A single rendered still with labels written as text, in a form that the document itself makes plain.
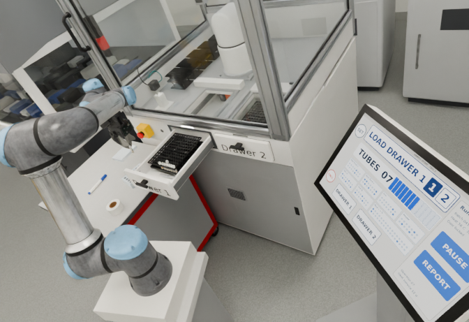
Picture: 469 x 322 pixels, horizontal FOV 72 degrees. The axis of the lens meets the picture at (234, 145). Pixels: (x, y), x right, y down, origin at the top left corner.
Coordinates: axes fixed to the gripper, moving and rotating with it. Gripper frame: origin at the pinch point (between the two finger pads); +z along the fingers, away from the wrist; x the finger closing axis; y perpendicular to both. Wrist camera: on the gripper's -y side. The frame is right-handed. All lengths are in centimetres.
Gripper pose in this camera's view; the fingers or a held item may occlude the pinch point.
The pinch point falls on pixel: (128, 145)
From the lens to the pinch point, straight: 163.5
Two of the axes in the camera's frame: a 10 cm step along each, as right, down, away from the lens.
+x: 4.4, -6.7, 6.0
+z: 2.7, 7.4, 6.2
